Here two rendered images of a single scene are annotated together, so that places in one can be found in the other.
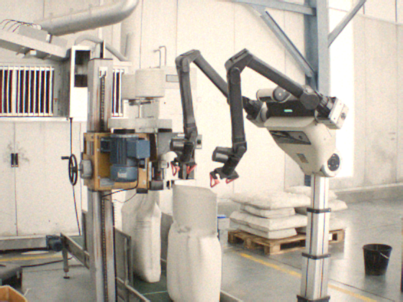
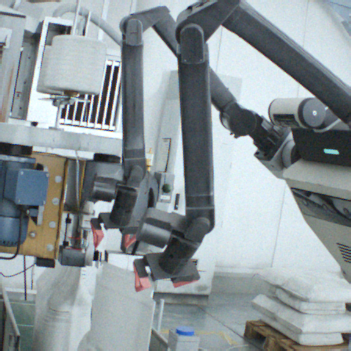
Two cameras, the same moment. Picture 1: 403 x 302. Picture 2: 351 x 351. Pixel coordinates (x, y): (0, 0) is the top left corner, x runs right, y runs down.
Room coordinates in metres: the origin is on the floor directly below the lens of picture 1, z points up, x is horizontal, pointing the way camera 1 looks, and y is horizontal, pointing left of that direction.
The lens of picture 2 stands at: (1.11, -0.29, 1.41)
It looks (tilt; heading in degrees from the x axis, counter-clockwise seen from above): 3 degrees down; 8
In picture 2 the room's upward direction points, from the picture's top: 9 degrees clockwise
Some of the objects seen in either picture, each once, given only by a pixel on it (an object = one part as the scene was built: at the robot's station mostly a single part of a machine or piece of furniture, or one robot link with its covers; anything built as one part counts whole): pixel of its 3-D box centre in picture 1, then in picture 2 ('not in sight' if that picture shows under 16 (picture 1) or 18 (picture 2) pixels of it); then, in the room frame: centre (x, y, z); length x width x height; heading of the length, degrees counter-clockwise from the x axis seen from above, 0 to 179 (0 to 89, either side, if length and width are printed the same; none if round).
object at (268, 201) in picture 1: (281, 200); (329, 289); (5.69, -0.87, 0.56); 0.66 x 0.42 x 0.15; 119
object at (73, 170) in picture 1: (72, 170); not in sight; (2.78, 0.73, 1.13); 0.18 x 0.11 x 0.18; 29
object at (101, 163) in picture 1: (114, 159); (7, 198); (2.93, 0.51, 1.18); 0.34 x 0.25 x 0.31; 119
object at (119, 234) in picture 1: (103, 249); (1, 338); (3.39, 0.68, 0.54); 1.05 x 0.02 x 0.41; 29
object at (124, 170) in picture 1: (124, 158); (5, 199); (2.71, 0.42, 1.21); 0.15 x 0.15 x 0.25
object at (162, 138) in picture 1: (165, 152); (106, 199); (3.13, 0.23, 1.21); 0.30 x 0.25 x 0.30; 29
